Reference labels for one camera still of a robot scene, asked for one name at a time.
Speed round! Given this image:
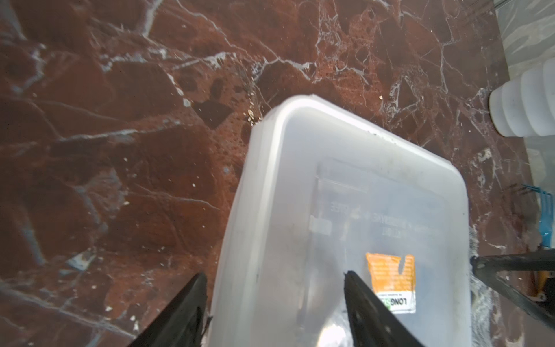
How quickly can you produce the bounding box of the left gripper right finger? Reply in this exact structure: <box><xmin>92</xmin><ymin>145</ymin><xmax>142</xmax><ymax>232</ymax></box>
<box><xmin>344</xmin><ymin>270</ymin><xmax>423</xmax><ymax>347</ymax></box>

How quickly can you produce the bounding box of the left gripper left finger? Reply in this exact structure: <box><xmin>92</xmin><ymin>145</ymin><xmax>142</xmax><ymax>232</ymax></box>
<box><xmin>129</xmin><ymin>273</ymin><xmax>208</xmax><ymax>347</ymax></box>

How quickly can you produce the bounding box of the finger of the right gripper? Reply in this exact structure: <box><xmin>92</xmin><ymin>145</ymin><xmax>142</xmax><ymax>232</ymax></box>
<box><xmin>470</xmin><ymin>249</ymin><xmax>554</xmax><ymax>330</ymax></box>

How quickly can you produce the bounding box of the grey striped cloth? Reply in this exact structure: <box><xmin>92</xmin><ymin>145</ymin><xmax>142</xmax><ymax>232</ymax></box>
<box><xmin>467</xmin><ymin>225</ymin><xmax>495</xmax><ymax>347</ymax></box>

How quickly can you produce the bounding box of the translucent plastic lunch box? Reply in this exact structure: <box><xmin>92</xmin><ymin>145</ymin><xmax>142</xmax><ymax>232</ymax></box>
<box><xmin>208</xmin><ymin>95</ymin><xmax>472</xmax><ymax>346</ymax></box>

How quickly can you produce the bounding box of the potted plant white pot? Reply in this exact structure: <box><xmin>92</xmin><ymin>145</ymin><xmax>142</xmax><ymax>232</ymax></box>
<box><xmin>489</xmin><ymin>59</ymin><xmax>554</xmax><ymax>137</ymax></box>

